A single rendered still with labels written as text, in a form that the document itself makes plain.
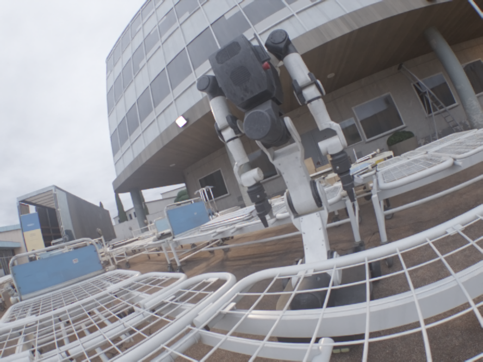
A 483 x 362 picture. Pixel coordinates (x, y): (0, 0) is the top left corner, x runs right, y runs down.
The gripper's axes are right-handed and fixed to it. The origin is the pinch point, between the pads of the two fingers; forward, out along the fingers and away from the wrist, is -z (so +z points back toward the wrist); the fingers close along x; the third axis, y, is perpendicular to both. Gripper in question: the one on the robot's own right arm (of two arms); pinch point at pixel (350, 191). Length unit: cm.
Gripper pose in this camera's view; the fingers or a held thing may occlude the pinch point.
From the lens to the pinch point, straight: 95.7
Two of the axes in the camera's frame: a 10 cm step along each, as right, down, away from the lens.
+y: -8.2, 3.3, 4.7
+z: -4.1, -9.1, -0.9
